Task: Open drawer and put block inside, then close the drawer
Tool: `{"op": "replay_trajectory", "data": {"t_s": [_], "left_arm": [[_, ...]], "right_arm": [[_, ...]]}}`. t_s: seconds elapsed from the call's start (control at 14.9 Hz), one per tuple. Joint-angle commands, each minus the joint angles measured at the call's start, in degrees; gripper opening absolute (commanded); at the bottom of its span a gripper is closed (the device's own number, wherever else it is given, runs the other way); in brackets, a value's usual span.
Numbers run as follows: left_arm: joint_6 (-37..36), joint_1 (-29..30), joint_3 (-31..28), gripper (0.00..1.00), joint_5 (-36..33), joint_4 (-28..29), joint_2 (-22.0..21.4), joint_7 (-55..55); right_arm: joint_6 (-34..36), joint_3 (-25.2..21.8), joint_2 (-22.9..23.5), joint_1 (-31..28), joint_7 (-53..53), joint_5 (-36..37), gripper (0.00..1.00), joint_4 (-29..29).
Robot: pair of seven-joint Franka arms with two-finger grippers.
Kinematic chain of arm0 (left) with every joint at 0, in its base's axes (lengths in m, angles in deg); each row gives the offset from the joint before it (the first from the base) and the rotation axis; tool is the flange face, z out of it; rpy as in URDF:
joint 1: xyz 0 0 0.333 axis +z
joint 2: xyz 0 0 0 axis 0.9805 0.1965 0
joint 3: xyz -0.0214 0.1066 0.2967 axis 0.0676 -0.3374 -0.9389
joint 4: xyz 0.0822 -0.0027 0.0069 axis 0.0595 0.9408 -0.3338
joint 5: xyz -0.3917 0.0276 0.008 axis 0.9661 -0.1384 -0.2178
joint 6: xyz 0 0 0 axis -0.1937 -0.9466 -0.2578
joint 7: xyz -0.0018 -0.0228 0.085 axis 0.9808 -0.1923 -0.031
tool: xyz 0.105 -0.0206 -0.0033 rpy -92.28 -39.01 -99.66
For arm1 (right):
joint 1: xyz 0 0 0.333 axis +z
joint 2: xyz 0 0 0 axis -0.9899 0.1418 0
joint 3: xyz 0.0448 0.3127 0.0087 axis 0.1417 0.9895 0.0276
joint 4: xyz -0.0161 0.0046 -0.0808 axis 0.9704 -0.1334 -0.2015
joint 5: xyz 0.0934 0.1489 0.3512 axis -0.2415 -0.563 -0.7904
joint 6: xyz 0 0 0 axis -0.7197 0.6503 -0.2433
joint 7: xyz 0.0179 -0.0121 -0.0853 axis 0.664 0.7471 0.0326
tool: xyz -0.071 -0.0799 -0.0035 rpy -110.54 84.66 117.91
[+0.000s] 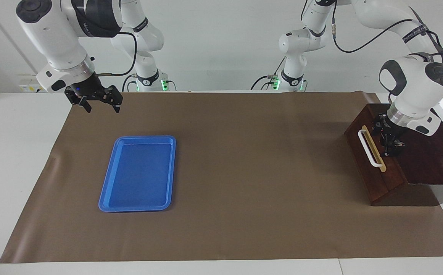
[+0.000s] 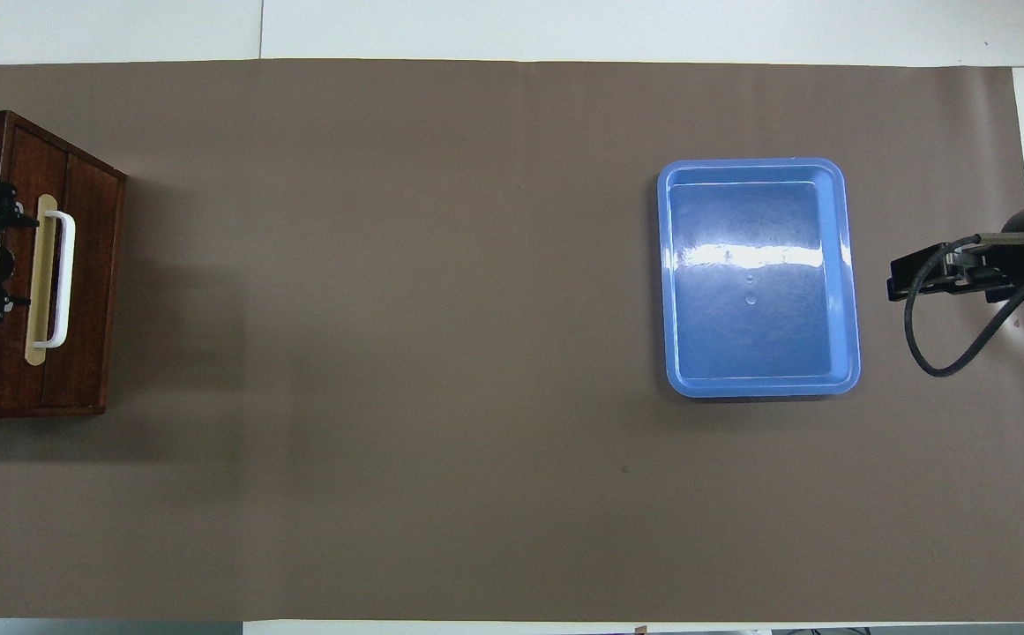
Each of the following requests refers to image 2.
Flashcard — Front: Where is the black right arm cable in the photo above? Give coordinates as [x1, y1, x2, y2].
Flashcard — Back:
[904, 233, 1024, 380]

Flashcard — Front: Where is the blue plastic tray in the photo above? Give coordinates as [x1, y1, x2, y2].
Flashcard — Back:
[657, 158, 862, 399]

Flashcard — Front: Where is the brown paper table mat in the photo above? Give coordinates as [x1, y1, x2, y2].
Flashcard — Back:
[0, 59, 1024, 624]

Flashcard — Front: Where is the white drawer handle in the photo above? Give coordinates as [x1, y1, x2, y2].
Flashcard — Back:
[25, 194, 78, 366]

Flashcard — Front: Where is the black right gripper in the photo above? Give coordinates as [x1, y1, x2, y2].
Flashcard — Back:
[886, 236, 1024, 303]

